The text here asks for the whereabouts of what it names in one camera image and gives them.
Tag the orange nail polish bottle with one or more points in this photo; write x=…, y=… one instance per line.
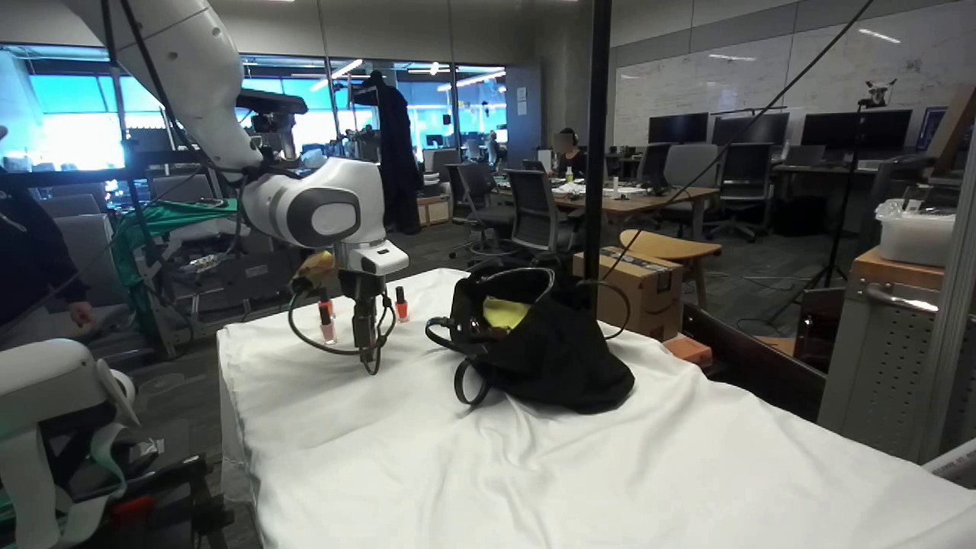
x=365, y=323
x=400, y=302

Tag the grey metal cabinet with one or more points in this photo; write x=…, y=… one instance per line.
x=881, y=380

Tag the black handbag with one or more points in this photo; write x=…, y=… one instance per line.
x=556, y=359

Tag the white tablecloth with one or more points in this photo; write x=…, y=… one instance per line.
x=339, y=457

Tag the yellow-green cloth in bag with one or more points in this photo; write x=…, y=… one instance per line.
x=506, y=313

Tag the red nail polish bottle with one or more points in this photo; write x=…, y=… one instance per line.
x=327, y=321

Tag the cardboard box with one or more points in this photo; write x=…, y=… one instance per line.
x=642, y=293

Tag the yellow wrist camera mount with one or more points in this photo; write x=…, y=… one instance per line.
x=320, y=277

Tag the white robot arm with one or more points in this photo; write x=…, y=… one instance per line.
x=185, y=57

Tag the black vertical pole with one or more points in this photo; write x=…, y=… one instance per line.
x=601, y=14

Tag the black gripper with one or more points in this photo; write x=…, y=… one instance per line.
x=367, y=290

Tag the white plastic bin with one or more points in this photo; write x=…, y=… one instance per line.
x=908, y=234

